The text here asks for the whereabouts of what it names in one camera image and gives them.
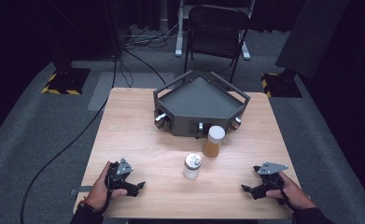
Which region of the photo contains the dark stand post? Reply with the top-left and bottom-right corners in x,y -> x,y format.
103,0 -> 132,61

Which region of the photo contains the glass jar with silver lid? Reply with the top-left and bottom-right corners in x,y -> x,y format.
183,151 -> 204,181

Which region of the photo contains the long black floor cable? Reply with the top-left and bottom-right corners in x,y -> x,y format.
19,57 -> 119,224

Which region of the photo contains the grey tape strip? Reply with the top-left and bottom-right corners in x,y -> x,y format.
69,185 -> 92,197

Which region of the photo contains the striped-edge black stand base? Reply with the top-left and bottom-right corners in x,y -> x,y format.
260,72 -> 303,99
41,67 -> 91,96

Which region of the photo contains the person's right hand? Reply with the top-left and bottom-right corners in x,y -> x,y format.
265,171 -> 316,212

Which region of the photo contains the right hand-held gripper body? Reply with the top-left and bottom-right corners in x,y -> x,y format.
252,161 -> 289,191

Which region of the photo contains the person's left hand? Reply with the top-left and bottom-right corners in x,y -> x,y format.
86,160 -> 129,213

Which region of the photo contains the beaded bracelet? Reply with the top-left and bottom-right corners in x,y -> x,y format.
77,199 -> 99,215

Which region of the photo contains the dark tilted panel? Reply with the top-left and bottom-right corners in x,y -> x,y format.
274,0 -> 351,79

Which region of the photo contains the dark grey corner shelf rack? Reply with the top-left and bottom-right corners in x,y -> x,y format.
152,69 -> 252,140

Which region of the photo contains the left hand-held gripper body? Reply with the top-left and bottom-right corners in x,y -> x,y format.
108,157 -> 134,190

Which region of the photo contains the black wrist strap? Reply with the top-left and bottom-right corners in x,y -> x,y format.
276,185 -> 297,212
102,166 -> 113,215

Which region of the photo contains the bundle of cables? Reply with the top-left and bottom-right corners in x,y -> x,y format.
123,22 -> 180,49

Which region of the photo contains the amber jar with white lid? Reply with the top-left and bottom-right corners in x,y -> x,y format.
202,125 -> 227,159

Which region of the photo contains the black folding chair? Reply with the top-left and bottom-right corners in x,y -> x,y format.
183,4 -> 252,84

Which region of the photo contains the thin black floor cable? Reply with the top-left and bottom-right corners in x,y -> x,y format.
122,49 -> 167,86

